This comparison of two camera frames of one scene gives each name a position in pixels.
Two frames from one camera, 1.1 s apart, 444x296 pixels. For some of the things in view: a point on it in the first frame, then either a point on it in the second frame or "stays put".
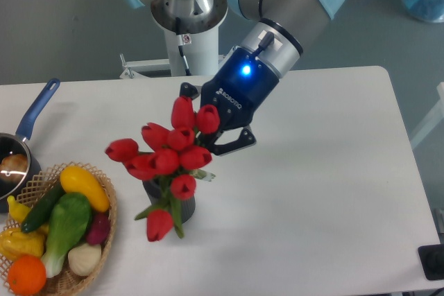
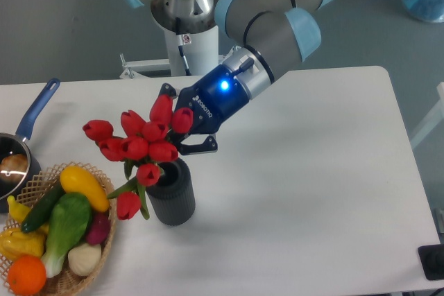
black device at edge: [431, 258] stays put
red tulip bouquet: [171, 158] to [144, 147]
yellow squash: [75, 179] stays put
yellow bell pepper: [15, 242] stays put
